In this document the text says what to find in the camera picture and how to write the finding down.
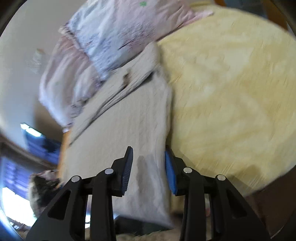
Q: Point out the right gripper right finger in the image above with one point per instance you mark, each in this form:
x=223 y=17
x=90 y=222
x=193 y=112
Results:
x=174 y=172

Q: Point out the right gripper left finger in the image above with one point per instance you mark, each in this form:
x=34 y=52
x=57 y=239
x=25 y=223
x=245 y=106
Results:
x=122 y=169

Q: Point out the floral pillow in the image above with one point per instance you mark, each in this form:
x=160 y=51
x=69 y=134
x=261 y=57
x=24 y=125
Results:
x=67 y=83
x=111 y=33

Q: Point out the yellow patterned bed sheet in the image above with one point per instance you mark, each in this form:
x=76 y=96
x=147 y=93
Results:
x=233 y=112

